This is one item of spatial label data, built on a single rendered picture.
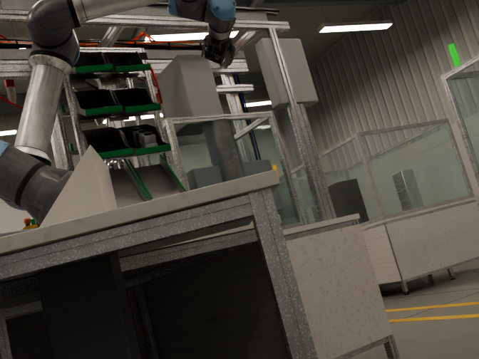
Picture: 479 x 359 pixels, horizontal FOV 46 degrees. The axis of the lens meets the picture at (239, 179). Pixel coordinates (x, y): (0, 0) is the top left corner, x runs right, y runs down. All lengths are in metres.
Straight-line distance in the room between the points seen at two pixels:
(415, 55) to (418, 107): 1.05
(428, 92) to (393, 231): 5.73
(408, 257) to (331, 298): 3.99
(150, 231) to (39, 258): 0.21
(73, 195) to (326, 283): 1.98
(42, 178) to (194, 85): 1.90
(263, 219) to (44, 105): 0.75
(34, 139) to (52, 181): 0.25
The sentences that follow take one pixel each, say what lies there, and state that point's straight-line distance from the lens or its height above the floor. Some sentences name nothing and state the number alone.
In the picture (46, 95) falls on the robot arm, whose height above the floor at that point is 1.27.
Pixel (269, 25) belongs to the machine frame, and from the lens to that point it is 3.47.
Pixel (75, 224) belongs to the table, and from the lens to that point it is 1.07.
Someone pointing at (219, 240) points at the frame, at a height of 0.82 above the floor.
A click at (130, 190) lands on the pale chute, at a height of 1.08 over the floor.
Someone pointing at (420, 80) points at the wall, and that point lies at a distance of 12.31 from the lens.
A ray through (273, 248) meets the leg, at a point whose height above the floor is 0.72.
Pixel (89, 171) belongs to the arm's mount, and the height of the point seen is 0.99.
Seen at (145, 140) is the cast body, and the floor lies 1.24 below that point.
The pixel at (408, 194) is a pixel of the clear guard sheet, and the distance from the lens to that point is 7.23.
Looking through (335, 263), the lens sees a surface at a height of 0.62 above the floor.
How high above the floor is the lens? 0.68
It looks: 10 degrees up
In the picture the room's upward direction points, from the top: 15 degrees counter-clockwise
